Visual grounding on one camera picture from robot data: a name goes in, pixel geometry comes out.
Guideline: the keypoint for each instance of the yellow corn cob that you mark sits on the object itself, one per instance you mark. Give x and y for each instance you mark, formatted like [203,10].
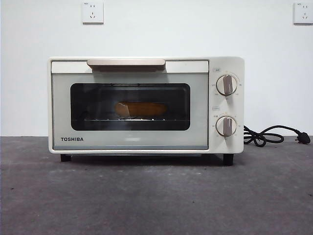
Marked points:
[146,109]

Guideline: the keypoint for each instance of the cream oven knob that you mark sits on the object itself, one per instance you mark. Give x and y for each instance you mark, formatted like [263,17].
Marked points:
[227,85]
[226,126]

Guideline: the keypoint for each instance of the cream Toshiba toaster oven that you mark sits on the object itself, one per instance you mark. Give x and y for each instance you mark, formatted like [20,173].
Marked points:
[238,71]

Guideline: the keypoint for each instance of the white wall socket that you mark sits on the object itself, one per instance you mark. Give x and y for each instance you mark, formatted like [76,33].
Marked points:
[93,13]
[303,13]

